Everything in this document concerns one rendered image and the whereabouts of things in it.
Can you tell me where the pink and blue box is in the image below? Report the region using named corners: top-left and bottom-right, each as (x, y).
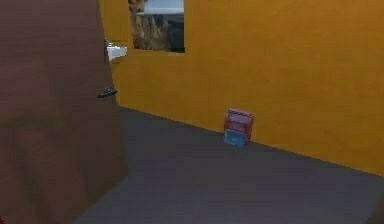
top-left (223, 108), bottom-right (254, 149)

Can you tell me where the framed mountain landscape picture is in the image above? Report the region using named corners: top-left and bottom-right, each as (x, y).
top-left (127, 0), bottom-right (186, 54)

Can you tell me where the brown wooden room door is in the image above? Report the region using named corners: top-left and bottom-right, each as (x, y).
top-left (0, 0), bottom-right (130, 224)

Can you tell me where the black door handle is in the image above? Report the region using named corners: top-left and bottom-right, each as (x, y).
top-left (96, 86), bottom-right (119, 99)

